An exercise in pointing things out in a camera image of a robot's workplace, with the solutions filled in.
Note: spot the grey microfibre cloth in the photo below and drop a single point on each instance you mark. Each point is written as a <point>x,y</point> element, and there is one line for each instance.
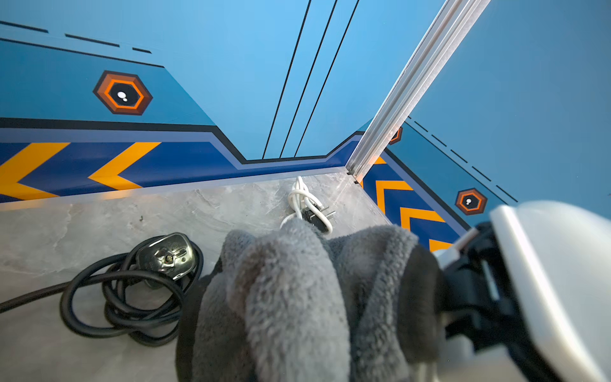
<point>295,306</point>

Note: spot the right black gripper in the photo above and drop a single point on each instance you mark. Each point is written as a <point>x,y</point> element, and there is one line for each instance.
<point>496,320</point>

